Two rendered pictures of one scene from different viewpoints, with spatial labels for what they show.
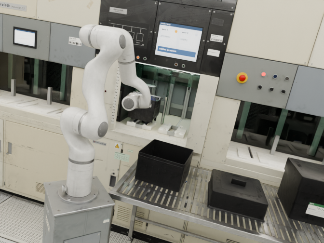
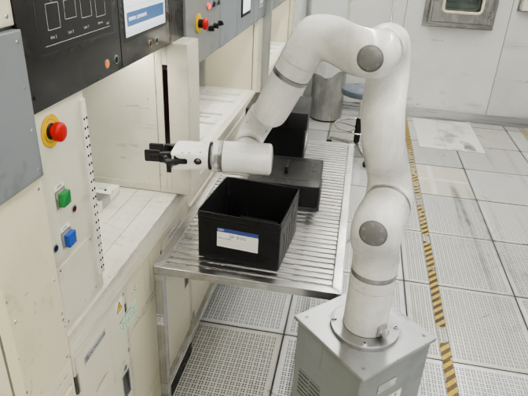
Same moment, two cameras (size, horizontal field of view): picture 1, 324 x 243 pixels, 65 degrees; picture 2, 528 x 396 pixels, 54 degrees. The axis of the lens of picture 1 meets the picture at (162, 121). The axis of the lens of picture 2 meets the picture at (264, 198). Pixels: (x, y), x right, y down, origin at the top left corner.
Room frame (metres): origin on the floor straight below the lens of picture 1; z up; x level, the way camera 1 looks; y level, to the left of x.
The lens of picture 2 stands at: (1.42, 1.47, 1.72)
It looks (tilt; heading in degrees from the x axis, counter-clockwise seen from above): 27 degrees down; 269
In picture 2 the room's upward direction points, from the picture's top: 3 degrees clockwise
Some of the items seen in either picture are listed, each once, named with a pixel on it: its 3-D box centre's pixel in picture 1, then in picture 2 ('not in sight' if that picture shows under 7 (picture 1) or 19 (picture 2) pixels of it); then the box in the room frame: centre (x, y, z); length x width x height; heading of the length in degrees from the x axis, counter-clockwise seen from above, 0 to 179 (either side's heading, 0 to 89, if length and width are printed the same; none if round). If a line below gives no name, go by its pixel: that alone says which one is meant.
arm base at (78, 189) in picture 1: (79, 176); (368, 299); (1.11, 0.35, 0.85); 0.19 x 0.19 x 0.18
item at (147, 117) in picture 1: (145, 103); not in sight; (2.08, 0.16, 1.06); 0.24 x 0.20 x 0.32; 80
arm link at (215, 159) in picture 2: not in sight; (217, 156); (1.53, 0.19, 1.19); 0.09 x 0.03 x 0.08; 87
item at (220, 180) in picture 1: (236, 190); (286, 177); (1.30, -0.48, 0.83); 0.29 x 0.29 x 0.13; 81
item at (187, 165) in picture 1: (165, 163); (250, 221); (1.44, -0.07, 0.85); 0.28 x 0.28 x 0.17; 75
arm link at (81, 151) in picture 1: (78, 133); (377, 238); (1.12, 0.38, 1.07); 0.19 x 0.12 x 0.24; 67
